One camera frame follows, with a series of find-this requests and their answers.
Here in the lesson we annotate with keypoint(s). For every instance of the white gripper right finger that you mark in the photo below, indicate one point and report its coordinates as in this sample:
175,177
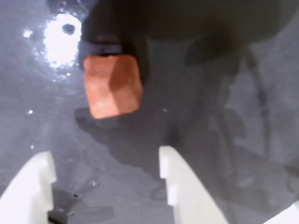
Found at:
187,191

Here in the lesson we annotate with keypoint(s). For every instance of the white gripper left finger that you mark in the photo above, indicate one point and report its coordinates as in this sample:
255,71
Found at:
28,191

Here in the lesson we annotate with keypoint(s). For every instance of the small red-brown cube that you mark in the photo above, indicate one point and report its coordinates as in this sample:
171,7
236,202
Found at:
112,86

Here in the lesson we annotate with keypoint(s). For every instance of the dark grey table mat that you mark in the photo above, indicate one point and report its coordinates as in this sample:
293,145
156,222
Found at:
210,116

